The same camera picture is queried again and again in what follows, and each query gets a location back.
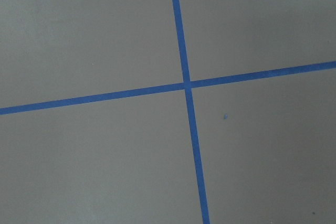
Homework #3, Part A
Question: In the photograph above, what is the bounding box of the blue tape line lengthwise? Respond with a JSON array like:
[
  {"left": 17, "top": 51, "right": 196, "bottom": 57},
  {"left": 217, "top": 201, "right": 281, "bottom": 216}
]
[{"left": 172, "top": 0, "right": 210, "bottom": 223}]

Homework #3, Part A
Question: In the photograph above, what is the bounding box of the blue tape line crosswise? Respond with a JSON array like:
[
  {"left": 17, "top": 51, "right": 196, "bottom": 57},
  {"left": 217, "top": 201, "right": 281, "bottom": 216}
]
[{"left": 1, "top": 61, "right": 335, "bottom": 115}]

